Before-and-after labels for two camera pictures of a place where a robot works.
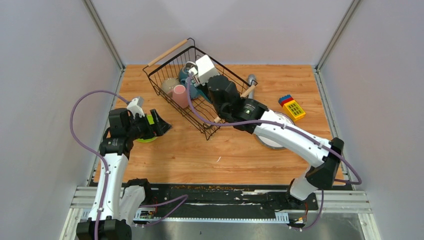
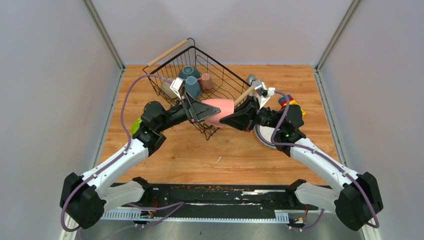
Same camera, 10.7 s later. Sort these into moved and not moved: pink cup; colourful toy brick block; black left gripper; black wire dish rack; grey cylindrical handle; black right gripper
Moved: pink cup; black right gripper; black left gripper
Not moved: grey cylindrical handle; black wire dish rack; colourful toy brick block
